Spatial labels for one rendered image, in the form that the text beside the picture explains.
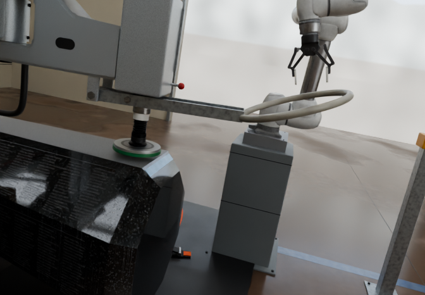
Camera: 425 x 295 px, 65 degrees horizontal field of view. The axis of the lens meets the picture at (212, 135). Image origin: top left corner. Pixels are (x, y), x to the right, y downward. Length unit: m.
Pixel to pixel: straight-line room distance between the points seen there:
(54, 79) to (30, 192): 6.36
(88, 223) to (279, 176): 1.23
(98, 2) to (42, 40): 5.77
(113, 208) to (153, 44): 0.67
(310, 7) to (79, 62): 1.00
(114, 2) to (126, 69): 5.76
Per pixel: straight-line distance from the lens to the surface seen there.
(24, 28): 1.77
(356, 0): 1.60
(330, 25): 2.12
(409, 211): 2.39
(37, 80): 8.13
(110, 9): 7.20
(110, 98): 1.53
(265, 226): 2.31
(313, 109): 1.27
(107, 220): 1.40
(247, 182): 2.21
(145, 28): 1.43
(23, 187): 1.63
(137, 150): 1.49
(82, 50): 1.53
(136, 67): 1.43
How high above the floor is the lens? 1.29
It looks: 13 degrees down
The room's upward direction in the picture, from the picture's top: 10 degrees clockwise
